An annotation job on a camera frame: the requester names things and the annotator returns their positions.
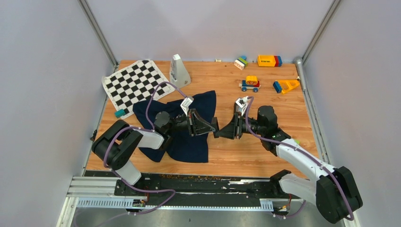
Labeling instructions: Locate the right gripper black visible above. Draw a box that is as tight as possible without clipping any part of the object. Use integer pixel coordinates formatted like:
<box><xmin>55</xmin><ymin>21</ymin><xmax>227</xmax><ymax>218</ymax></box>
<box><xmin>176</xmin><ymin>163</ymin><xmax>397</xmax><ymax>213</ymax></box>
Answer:
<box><xmin>215</xmin><ymin>112</ymin><xmax>265</xmax><ymax>140</ymax></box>

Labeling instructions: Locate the teal block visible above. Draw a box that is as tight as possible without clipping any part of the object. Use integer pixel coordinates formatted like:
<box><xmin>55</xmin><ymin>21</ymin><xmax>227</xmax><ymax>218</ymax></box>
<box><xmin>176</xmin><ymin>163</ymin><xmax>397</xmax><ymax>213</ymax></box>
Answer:
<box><xmin>114</xmin><ymin>109</ymin><xmax>125</xmax><ymax>118</ymax></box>

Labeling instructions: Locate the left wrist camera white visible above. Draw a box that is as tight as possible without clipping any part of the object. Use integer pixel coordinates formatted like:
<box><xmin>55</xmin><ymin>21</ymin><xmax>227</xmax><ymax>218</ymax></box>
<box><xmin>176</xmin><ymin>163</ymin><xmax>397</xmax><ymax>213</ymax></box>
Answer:
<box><xmin>180</xmin><ymin>96</ymin><xmax>194</xmax><ymax>116</ymax></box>

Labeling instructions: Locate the white metronome-shaped object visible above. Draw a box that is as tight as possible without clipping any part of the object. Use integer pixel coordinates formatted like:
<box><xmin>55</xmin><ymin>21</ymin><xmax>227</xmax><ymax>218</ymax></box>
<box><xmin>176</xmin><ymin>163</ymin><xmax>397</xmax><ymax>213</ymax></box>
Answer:
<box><xmin>169</xmin><ymin>54</ymin><xmax>191</xmax><ymax>88</ymax></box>

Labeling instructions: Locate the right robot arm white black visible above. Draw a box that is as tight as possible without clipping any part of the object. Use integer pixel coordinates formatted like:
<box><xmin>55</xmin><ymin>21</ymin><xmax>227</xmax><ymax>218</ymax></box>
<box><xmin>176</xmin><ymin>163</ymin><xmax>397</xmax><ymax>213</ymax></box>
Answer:
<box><xmin>214</xmin><ymin>105</ymin><xmax>363</xmax><ymax>224</ymax></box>

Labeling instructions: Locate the toy car with yellow top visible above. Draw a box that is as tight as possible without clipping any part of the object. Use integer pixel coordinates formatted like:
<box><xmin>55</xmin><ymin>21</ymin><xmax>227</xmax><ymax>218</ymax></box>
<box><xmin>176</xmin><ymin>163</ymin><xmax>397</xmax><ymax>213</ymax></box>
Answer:
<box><xmin>239</xmin><ymin>75</ymin><xmax>261</xmax><ymax>92</ymax></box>

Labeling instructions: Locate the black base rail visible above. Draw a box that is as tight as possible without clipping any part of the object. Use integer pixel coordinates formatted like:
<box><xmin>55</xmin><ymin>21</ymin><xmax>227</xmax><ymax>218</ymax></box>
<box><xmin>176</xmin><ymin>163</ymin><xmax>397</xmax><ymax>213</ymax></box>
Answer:
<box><xmin>114</xmin><ymin>173</ymin><xmax>297</xmax><ymax>208</ymax></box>

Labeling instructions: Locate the white green blue brick stack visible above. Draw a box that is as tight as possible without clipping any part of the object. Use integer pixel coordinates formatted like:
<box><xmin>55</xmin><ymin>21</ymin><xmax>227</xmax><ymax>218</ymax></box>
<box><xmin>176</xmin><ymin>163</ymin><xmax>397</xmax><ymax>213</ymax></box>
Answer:
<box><xmin>234</xmin><ymin>55</ymin><xmax>248</xmax><ymax>70</ymax></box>

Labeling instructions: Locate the orange blue toy ramp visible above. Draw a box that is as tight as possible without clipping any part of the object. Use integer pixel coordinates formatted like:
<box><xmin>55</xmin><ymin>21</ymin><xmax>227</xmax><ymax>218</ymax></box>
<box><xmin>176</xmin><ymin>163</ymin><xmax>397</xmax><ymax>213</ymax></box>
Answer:
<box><xmin>273</xmin><ymin>79</ymin><xmax>300</xmax><ymax>94</ymax></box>

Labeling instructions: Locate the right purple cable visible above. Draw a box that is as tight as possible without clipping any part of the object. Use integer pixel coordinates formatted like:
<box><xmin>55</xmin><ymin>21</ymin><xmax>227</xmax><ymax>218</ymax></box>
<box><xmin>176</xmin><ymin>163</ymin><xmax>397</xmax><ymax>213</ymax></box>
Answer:
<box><xmin>244</xmin><ymin>96</ymin><xmax>355</xmax><ymax>221</ymax></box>

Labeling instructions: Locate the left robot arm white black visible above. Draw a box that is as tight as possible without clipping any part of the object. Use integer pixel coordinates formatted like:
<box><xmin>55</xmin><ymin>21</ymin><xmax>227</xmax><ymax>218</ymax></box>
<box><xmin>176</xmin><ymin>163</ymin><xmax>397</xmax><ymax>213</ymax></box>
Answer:
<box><xmin>92</xmin><ymin>109</ymin><xmax>219</xmax><ymax>195</ymax></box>

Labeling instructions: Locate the navy blue garment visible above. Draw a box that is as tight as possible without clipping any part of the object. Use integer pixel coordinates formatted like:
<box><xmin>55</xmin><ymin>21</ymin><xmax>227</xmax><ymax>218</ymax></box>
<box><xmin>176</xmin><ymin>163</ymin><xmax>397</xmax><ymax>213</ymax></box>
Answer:
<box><xmin>133</xmin><ymin>90</ymin><xmax>217</xmax><ymax>163</ymax></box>

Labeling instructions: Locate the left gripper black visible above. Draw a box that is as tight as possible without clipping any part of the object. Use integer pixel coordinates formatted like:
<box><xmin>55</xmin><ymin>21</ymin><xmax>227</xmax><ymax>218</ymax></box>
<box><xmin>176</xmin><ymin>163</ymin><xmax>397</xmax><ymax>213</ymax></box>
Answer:
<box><xmin>166</xmin><ymin>109</ymin><xmax>215</xmax><ymax>137</ymax></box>

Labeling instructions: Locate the checkerboard calibration mat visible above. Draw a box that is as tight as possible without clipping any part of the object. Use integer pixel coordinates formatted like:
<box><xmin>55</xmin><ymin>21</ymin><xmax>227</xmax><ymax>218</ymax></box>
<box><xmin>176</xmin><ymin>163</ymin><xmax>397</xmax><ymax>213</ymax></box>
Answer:
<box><xmin>102</xmin><ymin>60</ymin><xmax>174</xmax><ymax>119</ymax></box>

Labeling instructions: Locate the black square frame box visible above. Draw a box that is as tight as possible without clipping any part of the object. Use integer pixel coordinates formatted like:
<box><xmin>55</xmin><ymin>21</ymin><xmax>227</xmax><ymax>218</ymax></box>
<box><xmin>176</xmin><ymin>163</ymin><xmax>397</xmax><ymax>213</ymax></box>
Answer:
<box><xmin>211</xmin><ymin>117</ymin><xmax>219</xmax><ymax>139</ymax></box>

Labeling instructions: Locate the yellow red blue brick box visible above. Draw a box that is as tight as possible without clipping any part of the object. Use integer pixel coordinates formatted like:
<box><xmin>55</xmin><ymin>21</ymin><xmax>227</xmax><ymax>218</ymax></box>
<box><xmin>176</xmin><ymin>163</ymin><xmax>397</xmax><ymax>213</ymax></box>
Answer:
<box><xmin>257</xmin><ymin>55</ymin><xmax>282</xmax><ymax>67</ymax></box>

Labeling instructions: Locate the grey metal pipe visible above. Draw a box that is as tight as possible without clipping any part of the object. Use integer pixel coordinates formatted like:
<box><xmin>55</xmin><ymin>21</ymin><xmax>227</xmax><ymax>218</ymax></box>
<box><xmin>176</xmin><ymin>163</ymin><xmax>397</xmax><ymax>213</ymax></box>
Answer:
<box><xmin>294</xmin><ymin>57</ymin><xmax>307</xmax><ymax>92</ymax></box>

